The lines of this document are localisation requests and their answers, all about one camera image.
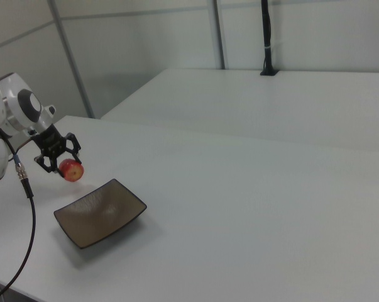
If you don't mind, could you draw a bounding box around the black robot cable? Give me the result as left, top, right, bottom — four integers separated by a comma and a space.
0, 110, 37, 302

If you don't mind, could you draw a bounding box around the brown rectangular ceramic plate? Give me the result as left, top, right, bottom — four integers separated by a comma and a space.
53, 178, 148, 250

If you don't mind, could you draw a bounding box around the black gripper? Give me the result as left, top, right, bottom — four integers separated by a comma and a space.
30, 123, 83, 178

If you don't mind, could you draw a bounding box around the red yellow apple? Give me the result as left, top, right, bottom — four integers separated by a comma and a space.
58, 159, 85, 183

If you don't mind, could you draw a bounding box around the black pole with base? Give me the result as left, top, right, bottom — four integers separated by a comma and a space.
259, 0, 280, 77

